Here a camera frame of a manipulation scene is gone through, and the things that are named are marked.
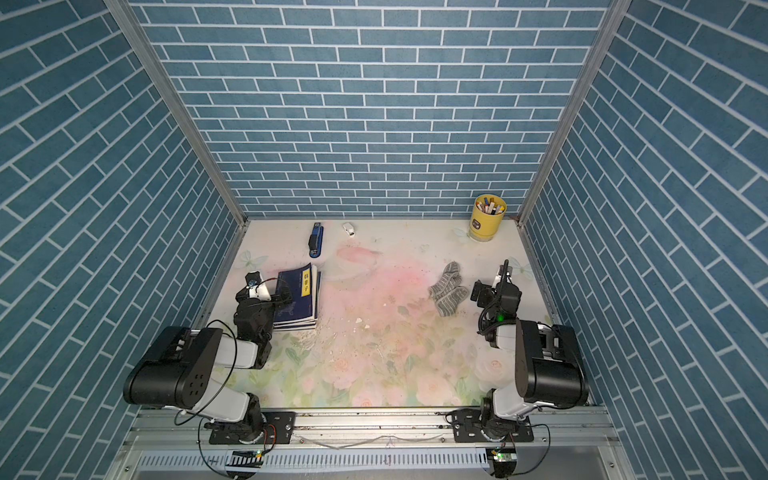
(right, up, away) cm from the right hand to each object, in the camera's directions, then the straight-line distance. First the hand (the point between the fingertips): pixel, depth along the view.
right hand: (497, 284), depth 95 cm
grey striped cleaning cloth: (-15, -3, +2) cm, 16 cm away
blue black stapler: (-62, +14, +14) cm, 65 cm away
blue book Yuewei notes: (-58, -12, -7) cm, 59 cm away
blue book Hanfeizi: (-63, -3, -5) cm, 63 cm away
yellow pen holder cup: (+1, +25, +13) cm, 28 cm away
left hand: (-69, +2, -5) cm, 69 cm away
